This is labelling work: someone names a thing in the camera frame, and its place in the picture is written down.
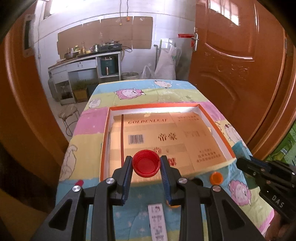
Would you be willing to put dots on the kitchen counter cabinet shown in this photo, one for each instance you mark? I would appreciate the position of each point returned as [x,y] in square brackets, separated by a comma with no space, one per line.
[88,69]

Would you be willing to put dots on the shallow orange-rimmed cardboard tray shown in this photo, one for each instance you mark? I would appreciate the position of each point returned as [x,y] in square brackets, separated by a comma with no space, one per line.
[184,132]

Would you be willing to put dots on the small metal stool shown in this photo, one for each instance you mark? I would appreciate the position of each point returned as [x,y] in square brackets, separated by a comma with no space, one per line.
[66,113]

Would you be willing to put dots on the white hello kitty box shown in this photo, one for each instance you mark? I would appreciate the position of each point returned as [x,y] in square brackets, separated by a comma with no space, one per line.
[157,222]

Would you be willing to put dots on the cartoon sheep tablecloth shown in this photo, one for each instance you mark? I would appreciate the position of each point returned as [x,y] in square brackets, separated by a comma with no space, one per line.
[81,165]

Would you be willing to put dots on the brown wooden door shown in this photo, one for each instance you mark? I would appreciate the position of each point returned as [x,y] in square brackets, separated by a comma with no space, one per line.
[244,63]

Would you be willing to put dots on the green air fryer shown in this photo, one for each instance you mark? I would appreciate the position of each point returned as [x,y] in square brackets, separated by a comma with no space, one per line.
[107,65]

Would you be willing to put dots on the red bottle cap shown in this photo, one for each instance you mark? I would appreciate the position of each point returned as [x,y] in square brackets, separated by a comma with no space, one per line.
[146,163]

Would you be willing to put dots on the stacked colourful cartons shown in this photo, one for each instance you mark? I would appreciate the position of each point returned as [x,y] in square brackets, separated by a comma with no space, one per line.
[286,150]

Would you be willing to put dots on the white plastic sack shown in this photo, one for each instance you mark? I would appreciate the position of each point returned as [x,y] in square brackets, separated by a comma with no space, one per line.
[166,66]

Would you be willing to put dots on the orange bottle cap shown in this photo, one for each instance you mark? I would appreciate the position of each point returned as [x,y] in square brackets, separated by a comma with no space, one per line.
[216,178]
[172,206]

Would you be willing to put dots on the black gas stove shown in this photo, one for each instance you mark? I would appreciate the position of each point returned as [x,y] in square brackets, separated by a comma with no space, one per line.
[110,47]

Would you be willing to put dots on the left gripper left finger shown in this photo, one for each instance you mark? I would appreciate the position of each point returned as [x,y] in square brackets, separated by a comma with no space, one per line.
[111,192]

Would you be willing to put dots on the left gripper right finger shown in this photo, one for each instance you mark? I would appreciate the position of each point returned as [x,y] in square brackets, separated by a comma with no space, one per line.
[181,191]

